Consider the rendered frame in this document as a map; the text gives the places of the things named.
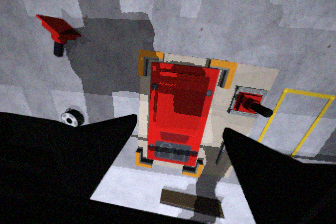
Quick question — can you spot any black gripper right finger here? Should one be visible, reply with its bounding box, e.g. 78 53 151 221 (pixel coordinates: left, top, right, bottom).
222 127 336 224

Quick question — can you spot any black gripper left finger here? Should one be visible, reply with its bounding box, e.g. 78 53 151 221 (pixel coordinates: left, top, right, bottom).
0 112 137 199

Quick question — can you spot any small black tyre with white hub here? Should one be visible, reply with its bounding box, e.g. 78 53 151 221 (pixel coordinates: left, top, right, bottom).
61 110 85 127

